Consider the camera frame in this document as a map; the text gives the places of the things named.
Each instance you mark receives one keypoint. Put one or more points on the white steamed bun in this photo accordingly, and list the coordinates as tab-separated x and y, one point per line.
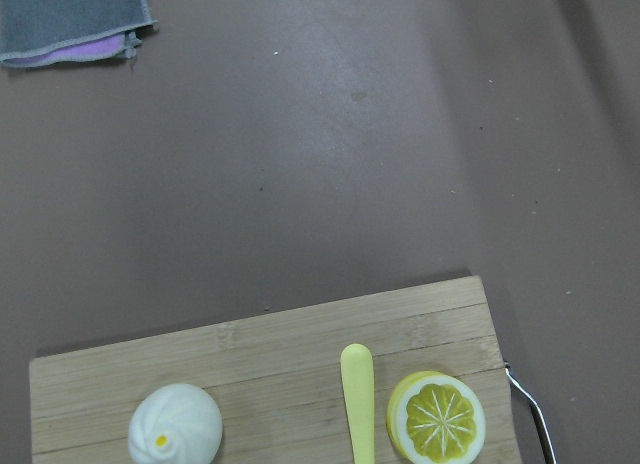
177	423

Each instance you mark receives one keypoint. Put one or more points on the thick lemon half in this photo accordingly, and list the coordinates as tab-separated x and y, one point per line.
432	417

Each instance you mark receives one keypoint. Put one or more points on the grey folded cloth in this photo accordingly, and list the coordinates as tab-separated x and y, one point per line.
38	33

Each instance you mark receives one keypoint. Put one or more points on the yellow plastic knife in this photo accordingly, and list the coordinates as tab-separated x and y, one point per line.
357	375

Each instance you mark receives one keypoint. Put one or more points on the bamboo cutting board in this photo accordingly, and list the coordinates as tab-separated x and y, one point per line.
276	377

